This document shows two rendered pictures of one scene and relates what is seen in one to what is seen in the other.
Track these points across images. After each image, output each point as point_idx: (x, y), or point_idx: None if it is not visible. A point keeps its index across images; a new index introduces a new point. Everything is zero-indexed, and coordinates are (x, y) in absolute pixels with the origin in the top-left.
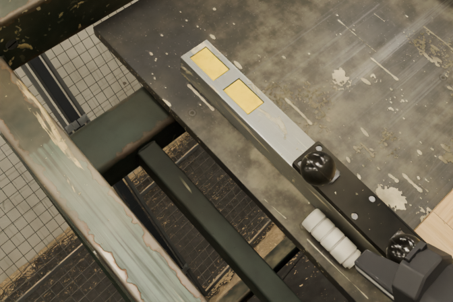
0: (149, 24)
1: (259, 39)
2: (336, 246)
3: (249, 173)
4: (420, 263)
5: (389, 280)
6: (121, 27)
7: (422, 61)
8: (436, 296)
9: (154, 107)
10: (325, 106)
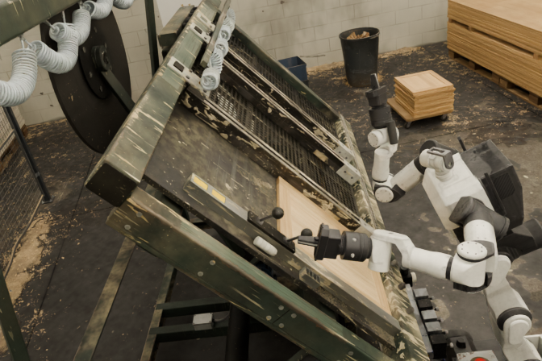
0: (156, 167)
1: (196, 172)
2: (270, 247)
3: (229, 229)
4: (326, 227)
5: (311, 240)
6: (148, 168)
7: (243, 178)
8: (331, 234)
9: (173, 208)
10: (231, 199)
